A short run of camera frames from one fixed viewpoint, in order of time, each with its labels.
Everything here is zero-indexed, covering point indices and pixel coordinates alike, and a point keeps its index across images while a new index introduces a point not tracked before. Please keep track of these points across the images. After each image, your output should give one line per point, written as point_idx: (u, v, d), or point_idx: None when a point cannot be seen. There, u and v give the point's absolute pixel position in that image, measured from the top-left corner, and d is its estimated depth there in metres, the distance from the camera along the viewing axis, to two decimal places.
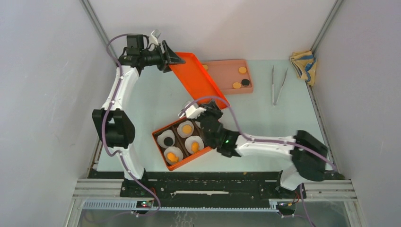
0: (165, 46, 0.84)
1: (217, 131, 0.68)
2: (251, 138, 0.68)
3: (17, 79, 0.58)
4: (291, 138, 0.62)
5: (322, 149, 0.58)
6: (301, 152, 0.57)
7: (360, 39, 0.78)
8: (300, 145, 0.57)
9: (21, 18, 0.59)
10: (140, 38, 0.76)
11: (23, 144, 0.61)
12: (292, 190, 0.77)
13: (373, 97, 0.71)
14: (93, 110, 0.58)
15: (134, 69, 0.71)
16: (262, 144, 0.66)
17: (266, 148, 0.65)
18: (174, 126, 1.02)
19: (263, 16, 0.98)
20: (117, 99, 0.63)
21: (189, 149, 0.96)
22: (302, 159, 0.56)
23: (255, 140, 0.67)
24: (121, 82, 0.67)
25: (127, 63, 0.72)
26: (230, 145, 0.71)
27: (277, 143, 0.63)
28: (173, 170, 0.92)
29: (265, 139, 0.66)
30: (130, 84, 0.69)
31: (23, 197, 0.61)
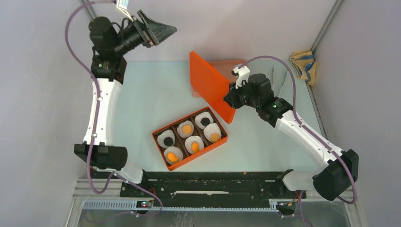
0: (142, 18, 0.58)
1: (263, 86, 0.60)
2: (301, 122, 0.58)
3: (17, 78, 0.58)
4: (339, 150, 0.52)
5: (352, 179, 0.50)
6: (340, 169, 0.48)
7: (360, 39, 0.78)
8: (344, 163, 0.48)
9: (21, 18, 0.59)
10: (105, 33, 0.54)
11: (24, 143, 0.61)
12: (289, 189, 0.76)
13: (372, 97, 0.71)
14: (74, 145, 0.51)
15: (114, 83, 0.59)
16: (306, 133, 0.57)
17: (307, 139, 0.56)
18: (174, 126, 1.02)
19: (263, 16, 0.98)
20: (98, 130, 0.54)
21: (189, 149, 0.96)
22: (334, 177, 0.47)
23: (302, 126, 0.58)
24: (100, 105, 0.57)
25: (103, 72, 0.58)
26: (271, 108, 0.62)
27: (323, 145, 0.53)
28: (172, 170, 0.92)
29: (315, 134, 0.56)
30: (111, 104, 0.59)
31: (23, 196, 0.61)
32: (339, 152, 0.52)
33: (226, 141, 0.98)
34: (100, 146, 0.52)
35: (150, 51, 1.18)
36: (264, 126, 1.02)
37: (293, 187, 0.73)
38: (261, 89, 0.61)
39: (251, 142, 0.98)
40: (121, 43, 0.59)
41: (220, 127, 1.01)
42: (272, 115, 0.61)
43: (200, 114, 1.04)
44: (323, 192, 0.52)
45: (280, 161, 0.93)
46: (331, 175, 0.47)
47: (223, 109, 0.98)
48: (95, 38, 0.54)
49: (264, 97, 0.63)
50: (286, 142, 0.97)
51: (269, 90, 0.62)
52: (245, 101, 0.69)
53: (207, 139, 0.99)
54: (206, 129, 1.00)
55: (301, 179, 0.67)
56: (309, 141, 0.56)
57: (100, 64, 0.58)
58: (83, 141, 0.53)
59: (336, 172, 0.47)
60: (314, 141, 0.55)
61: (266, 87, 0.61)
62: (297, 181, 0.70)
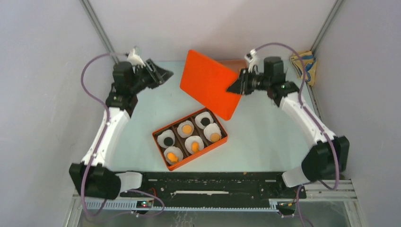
0: (151, 65, 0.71)
1: (275, 66, 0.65)
2: (302, 103, 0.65)
3: (18, 78, 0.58)
4: (331, 135, 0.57)
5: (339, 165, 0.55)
6: (326, 149, 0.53)
7: (360, 39, 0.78)
8: (330, 144, 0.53)
9: (21, 18, 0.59)
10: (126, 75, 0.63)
11: (25, 143, 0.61)
12: (287, 186, 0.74)
13: (372, 97, 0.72)
14: (72, 164, 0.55)
15: (124, 113, 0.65)
16: (305, 116, 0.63)
17: (303, 119, 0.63)
18: (174, 126, 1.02)
19: (263, 16, 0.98)
20: (99, 151, 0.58)
21: (189, 149, 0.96)
22: (319, 155, 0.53)
23: (304, 107, 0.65)
24: (107, 129, 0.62)
25: (117, 104, 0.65)
26: (280, 88, 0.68)
27: (316, 126, 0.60)
28: (173, 170, 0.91)
29: (313, 115, 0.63)
30: (116, 131, 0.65)
31: (24, 197, 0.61)
32: (331, 135, 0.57)
33: (226, 141, 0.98)
34: (97, 168, 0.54)
35: (151, 51, 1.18)
36: (265, 126, 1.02)
37: (293, 184, 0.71)
38: (275, 70, 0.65)
39: (251, 142, 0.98)
40: (136, 82, 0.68)
41: (220, 127, 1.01)
42: (280, 95, 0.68)
43: (200, 115, 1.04)
44: (309, 174, 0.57)
45: (280, 161, 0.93)
46: (317, 153, 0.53)
47: (222, 106, 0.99)
48: (117, 76, 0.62)
49: (275, 78, 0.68)
50: (286, 142, 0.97)
51: (282, 73, 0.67)
52: (254, 84, 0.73)
53: (207, 139, 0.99)
54: (206, 129, 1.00)
55: (297, 171, 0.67)
56: (304, 121, 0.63)
57: (116, 97, 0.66)
58: (82, 161, 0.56)
59: (322, 151, 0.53)
60: (310, 123, 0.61)
61: (279, 69, 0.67)
62: (293, 174, 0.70)
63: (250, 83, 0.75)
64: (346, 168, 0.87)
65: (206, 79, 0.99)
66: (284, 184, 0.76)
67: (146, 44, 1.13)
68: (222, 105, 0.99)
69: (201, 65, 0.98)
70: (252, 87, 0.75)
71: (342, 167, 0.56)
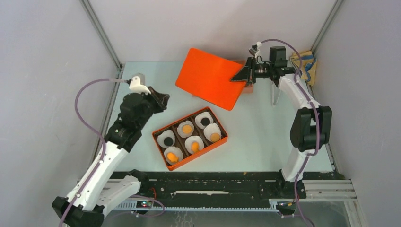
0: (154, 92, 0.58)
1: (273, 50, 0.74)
2: (296, 80, 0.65)
3: (18, 78, 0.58)
4: (318, 104, 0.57)
5: (321, 134, 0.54)
6: (310, 114, 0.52)
7: (360, 39, 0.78)
8: (315, 110, 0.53)
9: (21, 18, 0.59)
10: (134, 109, 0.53)
11: (24, 143, 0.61)
12: (284, 176, 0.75)
13: (372, 97, 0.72)
14: (56, 197, 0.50)
15: (121, 150, 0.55)
16: (296, 90, 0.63)
17: (293, 92, 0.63)
18: (174, 126, 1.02)
19: (263, 16, 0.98)
20: (83, 192, 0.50)
21: (189, 149, 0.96)
22: (302, 118, 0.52)
23: (297, 83, 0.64)
24: (97, 169, 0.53)
25: (116, 138, 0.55)
26: (280, 70, 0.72)
27: (304, 96, 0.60)
28: (173, 170, 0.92)
29: (303, 89, 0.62)
30: (109, 169, 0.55)
31: (24, 197, 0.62)
32: (317, 105, 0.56)
33: (226, 141, 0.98)
34: (76, 209, 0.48)
35: (151, 51, 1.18)
36: (265, 126, 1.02)
37: (292, 174, 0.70)
38: (277, 54, 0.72)
39: (251, 142, 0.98)
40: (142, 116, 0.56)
41: (220, 127, 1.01)
42: (279, 74, 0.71)
43: (200, 115, 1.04)
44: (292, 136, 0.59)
45: (280, 161, 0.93)
46: (300, 117, 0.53)
47: (222, 96, 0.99)
48: (124, 109, 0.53)
49: (277, 62, 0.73)
50: (286, 142, 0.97)
51: (284, 59, 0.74)
52: (259, 70, 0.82)
53: (207, 139, 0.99)
54: (206, 129, 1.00)
55: (292, 157, 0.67)
56: (294, 92, 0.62)
57: (117, 130, 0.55)
58: (67, 196, 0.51)
59: (305, 115, 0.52)
60: (300, 94, 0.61)
61: (282, 55, 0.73)
62: (290, 162, 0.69)
63: (256, 70, 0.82)
64: (346, 168, 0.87)
65: (209, 72, 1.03)
66: (284, 181, 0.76)
67: (146, 43, 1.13)
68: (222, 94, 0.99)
69: (204, 60, 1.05)
70: (257, 74, 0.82)
71: (326, 137, 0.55)
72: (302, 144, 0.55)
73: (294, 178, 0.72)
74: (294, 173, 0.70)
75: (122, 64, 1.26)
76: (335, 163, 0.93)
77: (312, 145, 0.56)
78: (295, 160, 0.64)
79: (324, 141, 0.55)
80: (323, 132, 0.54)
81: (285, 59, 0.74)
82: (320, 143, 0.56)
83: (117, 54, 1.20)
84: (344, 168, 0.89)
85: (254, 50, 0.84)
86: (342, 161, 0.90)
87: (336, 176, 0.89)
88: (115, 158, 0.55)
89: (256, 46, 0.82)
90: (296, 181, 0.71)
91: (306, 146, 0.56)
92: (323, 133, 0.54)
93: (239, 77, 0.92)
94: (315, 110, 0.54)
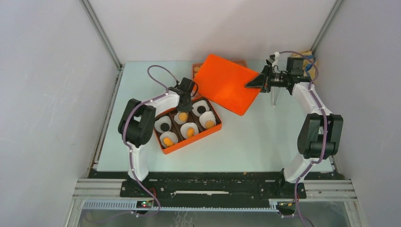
0: None
1: (292, 59, 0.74)
2: (310, 88, 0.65)
3: (17, 78, 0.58)
4: (328, 112, 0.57)
5: (329, 143, 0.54)
6: (319, 120, 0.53)
7: (360, 39, 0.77)
8: (324, 117, 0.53)
9: (21, 19, 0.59)
10: (191, 84, 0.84)
11: (24, 144, 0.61)
12: (287, 179, 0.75)
13: (372, 97, 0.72)
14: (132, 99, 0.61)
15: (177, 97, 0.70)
16: (308, 96, 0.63)
17: (306, 100, 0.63)
18: (171, 112, 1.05)
19: (263, 16, 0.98)
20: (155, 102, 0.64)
21: (184, 134, 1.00)
22: (310, 123, 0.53)
23: (311, 91, 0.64)
24: (163, 97, 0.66)
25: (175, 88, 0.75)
26: (296, 78, 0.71)
27: (316, 103, 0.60)
28: (168, 153, 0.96)
29: (317, 97, 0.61)
30: (169, 102, 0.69)
31: (23, 197, 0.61)
32: (327, 113, 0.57)
33: (220, 128, 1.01)
34: (148, 107, 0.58)
35: (151, 51, 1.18)
36: (265, 126, 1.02)
37: (293, 176, 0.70)
38: (294, 62, 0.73)
39: (251, 141, 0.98)
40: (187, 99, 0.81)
41: (214, 116, 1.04)
42: (293, 82, 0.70)
43: (196, 102, 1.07)
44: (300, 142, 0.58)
45: (280, 160, 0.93)
46: (309, 120, 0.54)
47: (234, 101, 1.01)
48: (186, 81, 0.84)
49: (293, 71, 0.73)
50: (286, 142, 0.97)
51: (301, 69, 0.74)
52: (274, 79, 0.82)
53: (203, 126, 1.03)
54: (202, 116, 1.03)
55: (295, 160, 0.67)
56: (307, 99, 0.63)
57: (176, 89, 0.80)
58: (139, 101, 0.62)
59: (315, 119, 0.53)
60: (311, 101, 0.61)
61: (299, 64, 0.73)
62: (292, 165, 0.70)
63: (272, 78, 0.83)
64: (346, 168, 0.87)
65: (224, 79, 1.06)
66: (284, 180, 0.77)
67: (146, 44, 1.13)
68: (237, 102, 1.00)
69: (219, 69, 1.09)
70: (272, 82, 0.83)
71: (335, 148, 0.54)
72: (309, 152, 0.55)
73: (295, 179, 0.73)
74: (296, 176, 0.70)
75: (122, 64, 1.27)
76: (335, 163, 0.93)
77: (318, 154, 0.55)
78: (298, 164, 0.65)
79: (332, 151, 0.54)
80: (331, 141, 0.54)
81: (302, 68, 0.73)
82: (327, 153, 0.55)
83: (117, 54, 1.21)
84: (344, 168, 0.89)
85: (271, 60, 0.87)
86: (342, 162, 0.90)
87: (336, 176, 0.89)
88: (174, 99, 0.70)
89: (273, 56, 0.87)
90: (296, 184, 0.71)
91: (311, 154, 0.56)
92: (331, 142, 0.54)
93: (254, 84, 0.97)
94: (326, 117, 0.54)
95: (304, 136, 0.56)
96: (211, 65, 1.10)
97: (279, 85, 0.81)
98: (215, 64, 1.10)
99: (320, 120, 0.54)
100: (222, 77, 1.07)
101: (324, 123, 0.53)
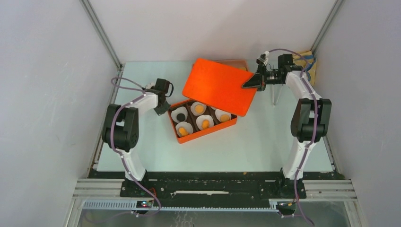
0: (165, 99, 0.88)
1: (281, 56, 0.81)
2: (301, 75, 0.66)
3: (17, 78, 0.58)
4: (319, 97, 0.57)
5: (320, 125, 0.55)
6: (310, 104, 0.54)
7: (361, 39, 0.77)
8: (315, 101, 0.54)
9: (20, 19, 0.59)
10: (167, 83, 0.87)
11: (23, 143, 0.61)
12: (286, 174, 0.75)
13: (372, 97, 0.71)
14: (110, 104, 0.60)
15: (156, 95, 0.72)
16: (300, 83, 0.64)
17: (298, 86, 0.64)
18: (188, 104, 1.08)
19: (263, 16, 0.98)
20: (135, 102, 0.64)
21: (199, 125, 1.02)
22: (302, 107, 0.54)
23: (302, 78, 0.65)
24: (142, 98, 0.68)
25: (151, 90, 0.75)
26: (288, 66, 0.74)
27: (307, 89, 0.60)
28: (182, 142, 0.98)
29: (308, 84, 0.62)
30: (148, 103, 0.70)
31: (24, 196, 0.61)
32: (318, 98, 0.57)
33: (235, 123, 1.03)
34: (130, 109, 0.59)
35: (151, 51, 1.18)
36: (265, 126, 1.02)
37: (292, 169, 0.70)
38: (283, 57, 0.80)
39: (251, 141, 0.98)
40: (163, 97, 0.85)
41: None
42: (287, 70, 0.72)
43: None
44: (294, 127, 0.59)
45: (280, 160, 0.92)
46: (300, 105, 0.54)
47: (234, 102, 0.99)
48: (161, 81, 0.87)
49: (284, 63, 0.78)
50: (286, 142, 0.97)
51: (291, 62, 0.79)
52: (270, 77, 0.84)
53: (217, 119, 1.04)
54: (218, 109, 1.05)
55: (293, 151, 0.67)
56: (298, 85, 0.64)
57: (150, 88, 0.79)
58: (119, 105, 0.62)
59: (305, 103, 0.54)
60: (302, 86, 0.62)
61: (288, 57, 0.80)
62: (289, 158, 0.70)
63: (267, 76, 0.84)
64: (346, 169, 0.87)
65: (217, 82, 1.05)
66: (284, 180, 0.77)
67: (146, 44, 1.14)
68: (238, 103, 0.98)
69: (209, 73, 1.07)
70: (269, 80, 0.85)
71: (326, 130, 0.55)
72: (300, 134, 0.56)
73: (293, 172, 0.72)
74: (294, 170, 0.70)
75: (122, 64, 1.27)
76: (335, 163, 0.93)
77: (309, 136, 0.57)
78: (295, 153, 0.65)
79: (322, 133, 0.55)
80: (321, 123, 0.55)
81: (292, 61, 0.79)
82: (318, 135, 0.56)
83: (117, 54, 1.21)
84: (344, 168, 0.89)
85: (262, 59, 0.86)
86: (342, 162, 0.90)
87: (336, 176, 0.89)
88: (152, 98, 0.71)
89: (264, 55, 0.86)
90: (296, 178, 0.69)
91: (304, 136, 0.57)
92: (321, 125, 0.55)
93: (251, 84, 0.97)
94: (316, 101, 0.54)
95: (296, 119, 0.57)
96: (200, 68, 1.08)
97: (276, 82, 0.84)
98: (205, 67, 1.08)
99: (312, 104, 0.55)
100: (215, 81, 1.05)
101: (314, 107, 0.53)
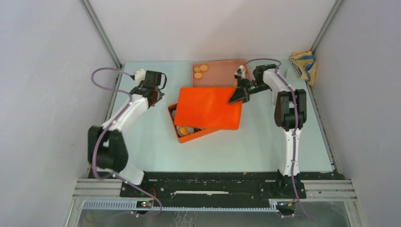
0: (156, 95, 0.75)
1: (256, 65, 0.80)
2: (277, 72, 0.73)
3: (17, 78, 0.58)
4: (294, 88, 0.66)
5: (300, 113, 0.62)
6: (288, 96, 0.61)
7: (360, 39, 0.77)
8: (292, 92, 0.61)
9: (20, 19, 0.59)
10: (158, 74, 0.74)
11: (23, 143, 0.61)
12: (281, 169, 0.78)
13: (372, 97, 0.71)
14: (91, 126, 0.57)
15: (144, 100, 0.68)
16: (277, 79, 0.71)
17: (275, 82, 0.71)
18: None
19: (262, 16, 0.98)
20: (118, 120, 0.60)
21: None
22: (282, 99, 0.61)
23: (278, 74, 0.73)
24: (127, 109, 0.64)
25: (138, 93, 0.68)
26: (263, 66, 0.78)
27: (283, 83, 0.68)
28: (183, 141, 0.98)
29: (283, 79, 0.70)
30: (135, 113, 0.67)
31: (23, 196, 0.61)
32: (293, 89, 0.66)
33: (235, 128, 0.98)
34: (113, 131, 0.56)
35: (151, 51, 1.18)
36: (265, 126, 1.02)
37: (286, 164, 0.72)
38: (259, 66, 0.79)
39: (251, 141, 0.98)
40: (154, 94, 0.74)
41: None
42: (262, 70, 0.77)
43: None
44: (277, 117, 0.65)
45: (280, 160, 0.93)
46: (280, 97, 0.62)
47: (224, 117, 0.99)
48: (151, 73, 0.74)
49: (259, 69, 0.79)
50: None
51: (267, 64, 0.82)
52: (250, 87, 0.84)
53: None
54: None
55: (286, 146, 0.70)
56: (275, 82, 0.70)
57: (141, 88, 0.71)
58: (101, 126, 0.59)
59: (284, 95, 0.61)
60: (278, 82, 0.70)
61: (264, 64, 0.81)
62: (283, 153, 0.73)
63: (248, 88, 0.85)
64: (346, 169, 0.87)
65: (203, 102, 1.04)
66: (284, 182, 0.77)
67: (146, 44, 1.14)
68: (228, 118, 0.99)
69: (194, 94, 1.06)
70: (250, 91, 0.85)
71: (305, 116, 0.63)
72: (284, 124, 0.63)
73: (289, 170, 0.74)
74: (289, 164, 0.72)
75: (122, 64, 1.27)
76: (335, 163, 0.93)
77: (293, 124, 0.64)
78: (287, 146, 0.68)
79: (303, 119, 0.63)
80: (300, 110, 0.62)
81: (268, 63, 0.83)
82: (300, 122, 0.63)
83: (117, 54, 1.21)
84: (344, 168, 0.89)
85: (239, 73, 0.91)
86: (342, 162, 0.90)
87: (336, 176, 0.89)
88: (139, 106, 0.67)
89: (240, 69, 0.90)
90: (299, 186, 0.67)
91: (288, 126, 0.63)
92: (300, 112, 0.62)
93: (235, 99, 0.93)
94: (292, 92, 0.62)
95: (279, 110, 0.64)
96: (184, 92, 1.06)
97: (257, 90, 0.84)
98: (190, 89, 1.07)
99: (289, 95, 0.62)
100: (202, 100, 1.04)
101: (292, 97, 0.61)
